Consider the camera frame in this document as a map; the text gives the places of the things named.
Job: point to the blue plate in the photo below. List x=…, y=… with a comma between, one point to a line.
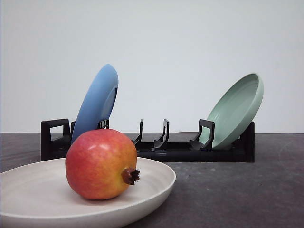
x=98, y=101

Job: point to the black plate rack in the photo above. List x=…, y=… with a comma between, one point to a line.
x=56, y=137

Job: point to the red yellow pomegranate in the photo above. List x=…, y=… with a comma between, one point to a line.
x=98, y=163

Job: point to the white plate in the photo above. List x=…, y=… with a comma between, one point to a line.
x=39, y=195

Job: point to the green plate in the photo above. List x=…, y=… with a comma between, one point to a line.
x=234, y=111

